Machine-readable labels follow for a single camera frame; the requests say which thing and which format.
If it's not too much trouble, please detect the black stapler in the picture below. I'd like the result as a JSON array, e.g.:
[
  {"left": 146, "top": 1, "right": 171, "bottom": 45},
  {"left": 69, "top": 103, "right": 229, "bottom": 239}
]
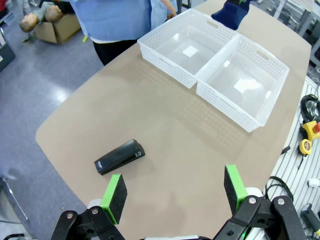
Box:
[{"left": 93, "top": 138, "right": 146, "bottom": 176}]

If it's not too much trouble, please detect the yellow emergency stop box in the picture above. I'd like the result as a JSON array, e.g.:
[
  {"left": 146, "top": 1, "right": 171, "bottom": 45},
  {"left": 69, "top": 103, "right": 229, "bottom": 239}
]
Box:
[{"left": 301, "top": 121, "right": 320, "bottom": 141}]

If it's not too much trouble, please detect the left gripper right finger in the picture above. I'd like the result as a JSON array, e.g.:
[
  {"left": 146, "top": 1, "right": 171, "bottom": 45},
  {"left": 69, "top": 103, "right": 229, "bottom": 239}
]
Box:
[{"left": 213, "top": 164, "right": 307, "bottom": 240}]

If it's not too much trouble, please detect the tangled black cable bundle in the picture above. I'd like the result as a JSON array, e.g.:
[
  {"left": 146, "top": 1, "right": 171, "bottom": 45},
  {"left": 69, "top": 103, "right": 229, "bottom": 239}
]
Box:
[{"left": 264, "top": 176, "right": 295, "bottom": 203}]

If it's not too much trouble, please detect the person in blue shirt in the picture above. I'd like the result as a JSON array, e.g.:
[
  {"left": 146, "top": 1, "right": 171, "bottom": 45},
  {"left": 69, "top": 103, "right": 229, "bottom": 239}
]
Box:
[{"left": 68, "top": 0, "right": 179, "bottom": 66}]

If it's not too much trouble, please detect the navy blue zipper pouch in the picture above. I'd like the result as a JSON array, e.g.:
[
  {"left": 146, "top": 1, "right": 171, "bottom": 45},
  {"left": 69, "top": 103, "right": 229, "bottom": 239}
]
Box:
[{"left": 211, "top": 0, "right": 251, "bottom": 31}]

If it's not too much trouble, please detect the dark grey equipment case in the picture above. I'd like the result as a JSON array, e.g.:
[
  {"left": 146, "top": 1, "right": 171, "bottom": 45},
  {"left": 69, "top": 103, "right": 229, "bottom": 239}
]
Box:
[{"left": 0, "top": 27, "right": 16, "bottom": 72}]

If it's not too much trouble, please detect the yellow tape measure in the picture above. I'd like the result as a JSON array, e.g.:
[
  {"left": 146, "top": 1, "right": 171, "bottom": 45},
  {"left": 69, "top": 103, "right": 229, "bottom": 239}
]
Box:
[{"left": 298, "top": 138, "right": 313, "bottom": 156}]

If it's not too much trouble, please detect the baby manikin doll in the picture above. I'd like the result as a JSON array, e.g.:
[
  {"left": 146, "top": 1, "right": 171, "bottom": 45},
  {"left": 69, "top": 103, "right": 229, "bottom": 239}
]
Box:
[
  {"left": 19, "top": 8, "right": 47, "bottom": 33},
  {"left": 37, "top": 1, "right": 64, "bottom": 24}
]

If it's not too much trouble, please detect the translucent white perforated plastic basket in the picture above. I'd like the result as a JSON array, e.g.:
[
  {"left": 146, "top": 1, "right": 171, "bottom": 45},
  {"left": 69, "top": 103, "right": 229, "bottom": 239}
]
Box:
[
  {"left": 136, "top": 8, "right": 240, "bottom": 90},
  {"left": 195, "top": 33, "right": 290, "bottom": 133}
]

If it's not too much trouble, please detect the person's left forearm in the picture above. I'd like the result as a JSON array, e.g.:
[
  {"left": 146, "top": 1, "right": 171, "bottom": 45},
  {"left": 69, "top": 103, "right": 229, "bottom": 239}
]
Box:
[{"left": 159, "top": 0, "right": 176, "bottom": 13}]

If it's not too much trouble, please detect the grey metal workbench frame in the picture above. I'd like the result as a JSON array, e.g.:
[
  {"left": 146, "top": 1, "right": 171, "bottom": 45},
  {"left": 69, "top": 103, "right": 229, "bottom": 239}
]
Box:
[{"left": 264, "top": 0, "right": 320, "bottom": 38}]

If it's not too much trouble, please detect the black handheld enabling switch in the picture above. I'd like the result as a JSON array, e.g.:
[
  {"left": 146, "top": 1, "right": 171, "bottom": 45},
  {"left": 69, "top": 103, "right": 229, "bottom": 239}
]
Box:
[{"left": 299, "top": 203, "right": 320, "bottom": 235}]

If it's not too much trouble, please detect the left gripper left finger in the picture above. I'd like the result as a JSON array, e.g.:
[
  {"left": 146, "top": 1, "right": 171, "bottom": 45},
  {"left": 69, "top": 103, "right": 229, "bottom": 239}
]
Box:
[{"left": 51, "top": 173, "right": 128, "bottom": 240}]

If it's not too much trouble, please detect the coiled black cable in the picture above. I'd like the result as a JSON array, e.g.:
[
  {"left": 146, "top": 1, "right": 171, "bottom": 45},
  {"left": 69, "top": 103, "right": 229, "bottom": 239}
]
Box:
[{"left": 299, "top": 93, "right": 320, "bottom": 123}]

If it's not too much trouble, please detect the brown cardboard box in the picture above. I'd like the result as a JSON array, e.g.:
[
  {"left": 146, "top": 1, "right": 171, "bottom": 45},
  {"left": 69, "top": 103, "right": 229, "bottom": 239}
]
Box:
[{"left": 33, "top": 13, "right": 82, "bottom": 45}]

